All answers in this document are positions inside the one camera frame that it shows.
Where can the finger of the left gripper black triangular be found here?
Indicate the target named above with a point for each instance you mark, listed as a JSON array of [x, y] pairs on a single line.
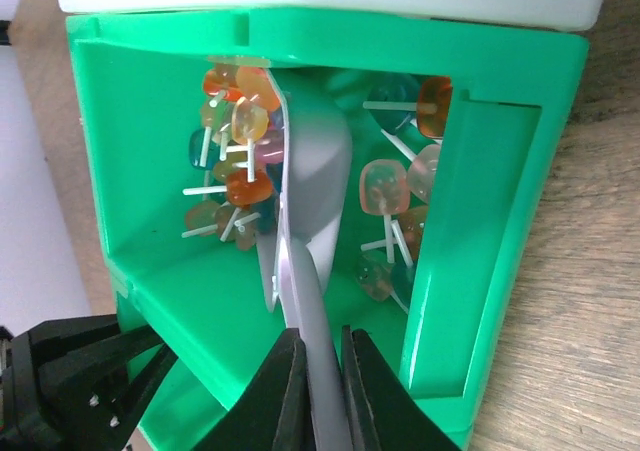
[[102, 380]]

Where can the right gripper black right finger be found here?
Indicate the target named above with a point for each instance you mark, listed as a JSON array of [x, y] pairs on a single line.
[[380, 412]]

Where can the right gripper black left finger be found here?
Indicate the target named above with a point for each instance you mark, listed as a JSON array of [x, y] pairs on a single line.
[[271, 412]]

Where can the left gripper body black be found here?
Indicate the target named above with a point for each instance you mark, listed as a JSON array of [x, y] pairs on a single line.
[[28, 420]]

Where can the lilac slotted plastic scoop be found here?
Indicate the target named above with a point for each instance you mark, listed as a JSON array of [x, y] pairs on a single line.
[[317, 160]]

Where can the green bin candies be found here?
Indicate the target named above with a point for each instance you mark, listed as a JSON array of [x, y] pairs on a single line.
[[454, 126]]

